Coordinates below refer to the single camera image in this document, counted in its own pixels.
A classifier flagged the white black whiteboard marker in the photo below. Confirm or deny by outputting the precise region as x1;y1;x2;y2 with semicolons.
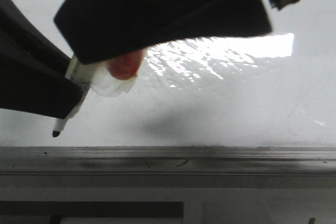
52;55;99;137

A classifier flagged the red magnet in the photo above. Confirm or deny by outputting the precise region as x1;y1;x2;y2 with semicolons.
91;49;146;97

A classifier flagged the white whiteboard with aluminium frame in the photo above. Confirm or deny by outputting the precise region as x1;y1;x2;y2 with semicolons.
1;0;335;174

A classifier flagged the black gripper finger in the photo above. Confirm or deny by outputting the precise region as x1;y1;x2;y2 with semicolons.
1;0;82;119
54;0;271;63

